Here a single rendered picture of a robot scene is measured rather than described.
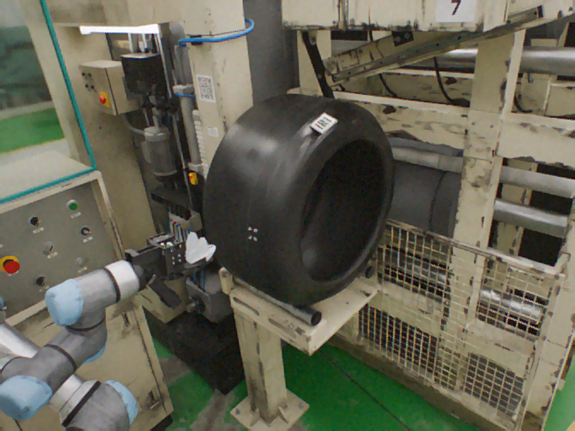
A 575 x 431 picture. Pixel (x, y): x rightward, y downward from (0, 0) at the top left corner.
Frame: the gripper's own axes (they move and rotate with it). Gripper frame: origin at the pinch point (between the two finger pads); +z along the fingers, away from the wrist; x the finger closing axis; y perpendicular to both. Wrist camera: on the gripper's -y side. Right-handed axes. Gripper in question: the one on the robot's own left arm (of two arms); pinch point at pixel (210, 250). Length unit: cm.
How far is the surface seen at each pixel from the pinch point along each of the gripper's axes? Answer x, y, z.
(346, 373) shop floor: 18, -112, 91
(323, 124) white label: -11.0, 27.4, 27.8
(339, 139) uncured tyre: -12.5, 23.1, 32.2
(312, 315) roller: -10.5, -27.6, 26.3
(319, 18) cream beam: 9, 51, 50
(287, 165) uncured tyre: -9.4, 19.3, 16.6
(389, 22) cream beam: -13, 50, 50
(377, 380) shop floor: 3, -112, 97
